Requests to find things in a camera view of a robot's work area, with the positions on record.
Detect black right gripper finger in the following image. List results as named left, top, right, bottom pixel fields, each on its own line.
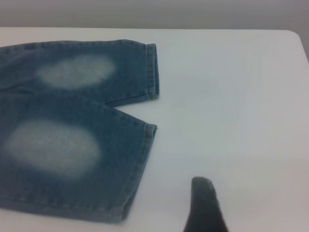
left=183, top=176, right=230, bottom=232

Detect blue denim kids pants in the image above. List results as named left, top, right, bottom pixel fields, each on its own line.
left=0, top=38, right=160, bottom=224

